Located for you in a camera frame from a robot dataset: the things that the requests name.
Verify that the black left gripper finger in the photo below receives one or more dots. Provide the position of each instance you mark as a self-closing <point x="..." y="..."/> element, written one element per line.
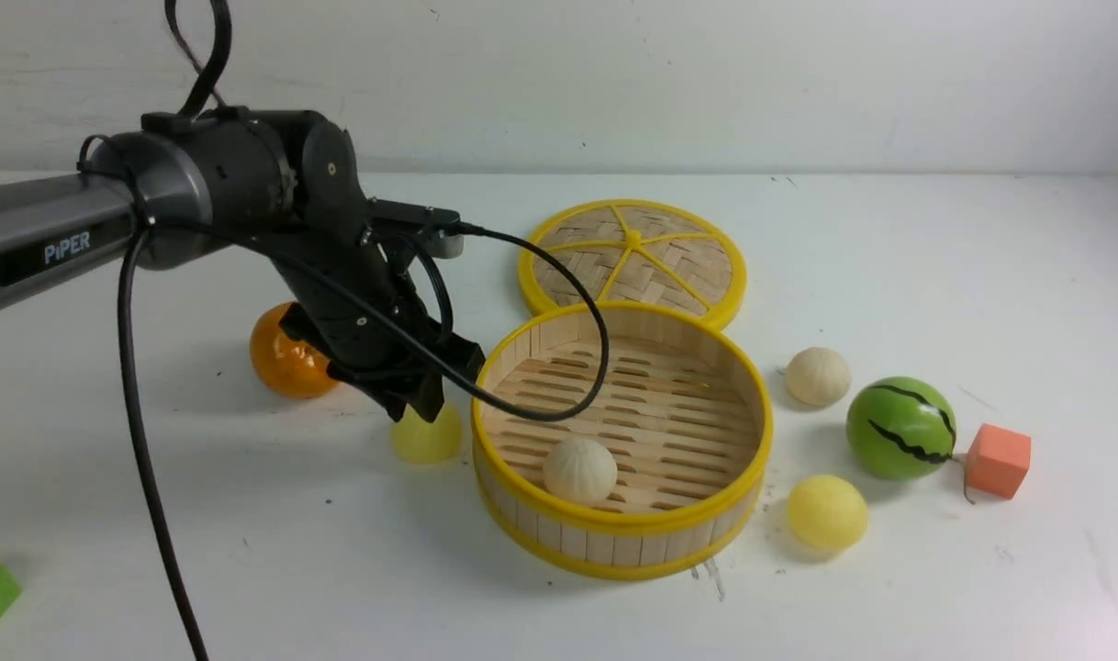
<point x="398" y="389"/>

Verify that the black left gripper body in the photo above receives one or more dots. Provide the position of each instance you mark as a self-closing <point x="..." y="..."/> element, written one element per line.
<point x="399" y="280"/>

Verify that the yellow bun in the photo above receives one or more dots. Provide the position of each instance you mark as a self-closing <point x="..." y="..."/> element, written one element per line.
<point x="427" y="442"/>
<point x="827" y="513"/>

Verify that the white bun front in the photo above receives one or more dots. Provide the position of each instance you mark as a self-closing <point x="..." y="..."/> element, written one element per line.
<point x="580" y="471"/>

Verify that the white bun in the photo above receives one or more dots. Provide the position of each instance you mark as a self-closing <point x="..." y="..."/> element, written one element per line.
<point x="818" y="377"/>
<point x="580" y="471"/>

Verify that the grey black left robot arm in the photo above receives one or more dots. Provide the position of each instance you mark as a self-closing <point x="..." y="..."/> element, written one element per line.
<point x="284" y="178"/>

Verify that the bamboo steamer tray yellow rim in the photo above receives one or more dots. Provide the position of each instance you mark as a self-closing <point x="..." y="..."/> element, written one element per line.
<point x="686" y="417"/>

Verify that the woven bamboo steamer lid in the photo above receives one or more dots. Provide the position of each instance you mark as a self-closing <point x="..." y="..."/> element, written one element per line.
<point x="642" y="251"/>

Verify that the orange toy tangerine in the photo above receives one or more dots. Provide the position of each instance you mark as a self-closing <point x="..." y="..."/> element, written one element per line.
<point x="291" y="369"/>

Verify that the green toy watermelon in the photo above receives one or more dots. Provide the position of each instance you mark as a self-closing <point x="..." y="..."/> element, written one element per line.
<point x="901" y="428"/>

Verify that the orange foam cube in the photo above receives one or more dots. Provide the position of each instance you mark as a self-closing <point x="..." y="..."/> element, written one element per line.
<point x="998" y="460"/>

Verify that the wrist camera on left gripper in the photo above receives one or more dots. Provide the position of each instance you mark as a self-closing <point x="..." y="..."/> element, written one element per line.
<point x="433" y="228"/>

